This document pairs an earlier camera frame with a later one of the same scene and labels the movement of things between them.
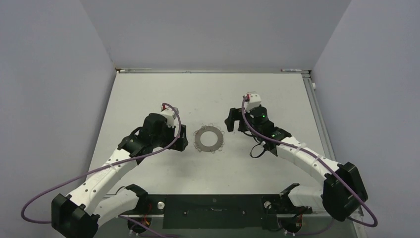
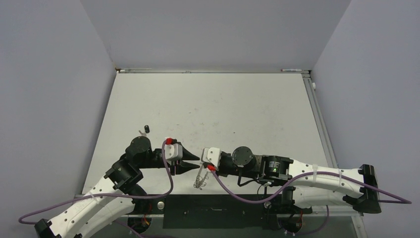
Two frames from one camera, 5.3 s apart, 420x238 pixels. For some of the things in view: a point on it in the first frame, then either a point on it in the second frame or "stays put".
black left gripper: (182, 143) -> (184, 165)
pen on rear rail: (290, 70) stays put
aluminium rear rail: (197, 71) stays put
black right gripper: (236, 114) -> (219, 170)
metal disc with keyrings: (200, 147) -> (200, 181)
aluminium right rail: (322, 127) stays put
